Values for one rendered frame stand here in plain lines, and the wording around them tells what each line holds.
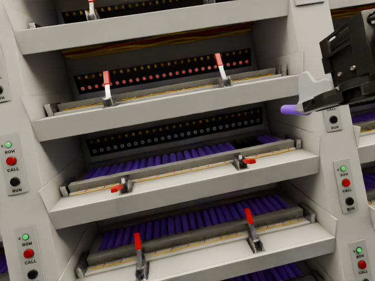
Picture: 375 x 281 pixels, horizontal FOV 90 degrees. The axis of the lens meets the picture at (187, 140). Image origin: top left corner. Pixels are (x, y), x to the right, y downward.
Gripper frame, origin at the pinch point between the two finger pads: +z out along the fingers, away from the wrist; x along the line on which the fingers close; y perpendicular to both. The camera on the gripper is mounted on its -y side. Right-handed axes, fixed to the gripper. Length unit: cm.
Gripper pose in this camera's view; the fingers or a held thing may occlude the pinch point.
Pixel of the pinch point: (308, 110)
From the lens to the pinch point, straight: 37.5
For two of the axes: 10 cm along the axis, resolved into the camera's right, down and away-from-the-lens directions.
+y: -1.9, -9.8, 0.4
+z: -0.6, 0.6, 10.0
